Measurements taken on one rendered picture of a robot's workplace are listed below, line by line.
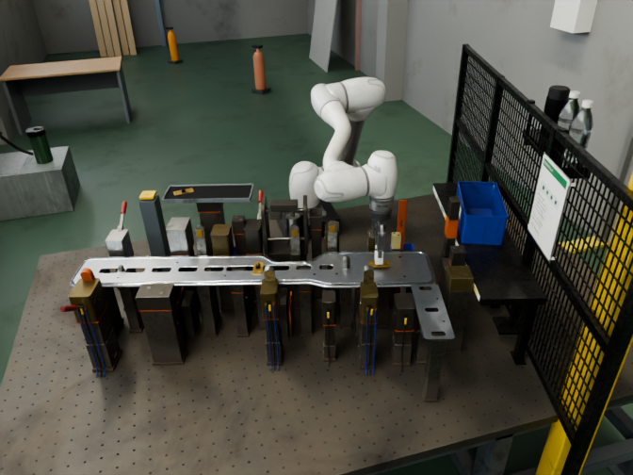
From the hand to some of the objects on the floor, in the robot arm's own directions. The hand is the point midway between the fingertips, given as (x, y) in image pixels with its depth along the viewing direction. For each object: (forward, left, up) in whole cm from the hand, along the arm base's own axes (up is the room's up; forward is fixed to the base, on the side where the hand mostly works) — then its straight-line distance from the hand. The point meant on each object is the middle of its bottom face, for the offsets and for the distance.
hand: (379, 254), depth 200 cm
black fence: (-8, +56, -109) cm, 123 cm away
